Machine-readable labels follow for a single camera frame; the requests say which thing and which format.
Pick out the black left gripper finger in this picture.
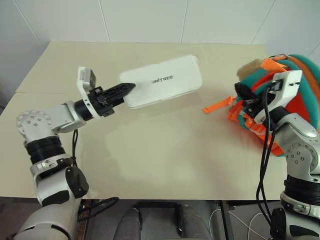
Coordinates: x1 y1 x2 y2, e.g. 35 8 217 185
103 82 137 99
108 93 126 107

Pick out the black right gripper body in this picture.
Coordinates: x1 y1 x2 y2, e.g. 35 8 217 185
244 97 265 120

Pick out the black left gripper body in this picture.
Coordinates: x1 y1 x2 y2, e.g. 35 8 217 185
87 85 116 118

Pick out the white rectangular foam box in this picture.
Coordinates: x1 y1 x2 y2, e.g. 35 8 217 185
118 53 203 109

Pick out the orange and teal backpack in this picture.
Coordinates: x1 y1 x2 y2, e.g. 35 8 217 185
202 53 320 158

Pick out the black table leg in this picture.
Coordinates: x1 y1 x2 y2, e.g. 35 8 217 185
215 199 283 240

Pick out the grey rounded shape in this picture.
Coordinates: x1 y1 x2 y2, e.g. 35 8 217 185
118 207 144 240
179 205 214 240

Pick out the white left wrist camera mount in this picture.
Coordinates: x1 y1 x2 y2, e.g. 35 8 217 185
76 65 104 118

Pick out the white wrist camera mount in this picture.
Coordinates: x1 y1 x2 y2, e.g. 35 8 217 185
76 65 104 118
254 69 304 124

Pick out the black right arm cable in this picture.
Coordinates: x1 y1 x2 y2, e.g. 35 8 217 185
255 83 279 232

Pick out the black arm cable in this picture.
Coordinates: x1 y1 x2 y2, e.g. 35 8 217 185
255 83 279 232
71 128 120 223

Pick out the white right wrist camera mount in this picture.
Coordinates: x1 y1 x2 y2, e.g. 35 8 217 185
254 69 304 124

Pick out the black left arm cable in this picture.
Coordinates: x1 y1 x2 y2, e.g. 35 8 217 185
71 128 120 223

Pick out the black frame under table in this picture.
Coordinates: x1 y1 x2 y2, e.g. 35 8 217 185
134 201 187 240

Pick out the thin white floor cable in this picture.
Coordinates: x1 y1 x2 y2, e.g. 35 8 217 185
210 204 277 237

